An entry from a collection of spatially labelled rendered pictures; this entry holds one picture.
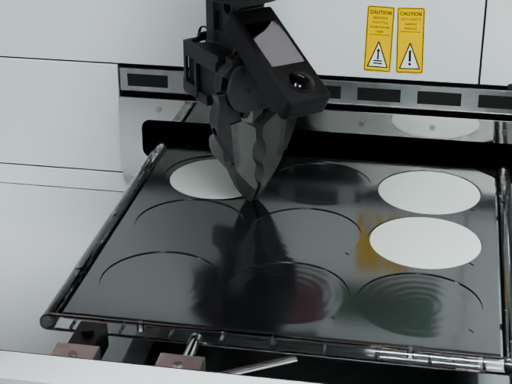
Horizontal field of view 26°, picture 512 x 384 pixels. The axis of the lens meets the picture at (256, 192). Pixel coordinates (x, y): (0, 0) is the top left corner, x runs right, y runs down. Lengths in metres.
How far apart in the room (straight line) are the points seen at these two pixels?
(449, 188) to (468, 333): 0.27
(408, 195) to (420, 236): 0.09
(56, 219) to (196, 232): 0.26
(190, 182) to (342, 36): 0.22
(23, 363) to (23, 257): 0.43
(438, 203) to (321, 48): 0.22
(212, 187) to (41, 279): 0.19
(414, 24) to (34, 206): 0.46
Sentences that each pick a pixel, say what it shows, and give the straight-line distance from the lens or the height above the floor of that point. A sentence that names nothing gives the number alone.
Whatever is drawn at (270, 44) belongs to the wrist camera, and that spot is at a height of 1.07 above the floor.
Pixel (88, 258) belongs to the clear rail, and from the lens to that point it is 0.97.
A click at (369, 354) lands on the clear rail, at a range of 0.85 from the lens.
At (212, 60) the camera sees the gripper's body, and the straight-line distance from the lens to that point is 1.01.
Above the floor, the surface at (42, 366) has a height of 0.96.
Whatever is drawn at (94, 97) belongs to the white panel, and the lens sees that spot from 1.25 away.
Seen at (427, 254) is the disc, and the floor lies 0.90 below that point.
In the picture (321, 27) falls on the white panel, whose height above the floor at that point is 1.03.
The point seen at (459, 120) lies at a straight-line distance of 1.18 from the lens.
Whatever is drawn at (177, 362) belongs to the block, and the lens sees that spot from 0.82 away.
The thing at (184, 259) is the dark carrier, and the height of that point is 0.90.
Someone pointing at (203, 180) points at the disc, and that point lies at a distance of 1.12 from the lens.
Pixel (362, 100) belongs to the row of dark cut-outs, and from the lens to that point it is 1.18.
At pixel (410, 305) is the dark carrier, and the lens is 0.91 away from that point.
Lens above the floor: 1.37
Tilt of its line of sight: 25 degrees down
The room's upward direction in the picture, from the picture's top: straight up
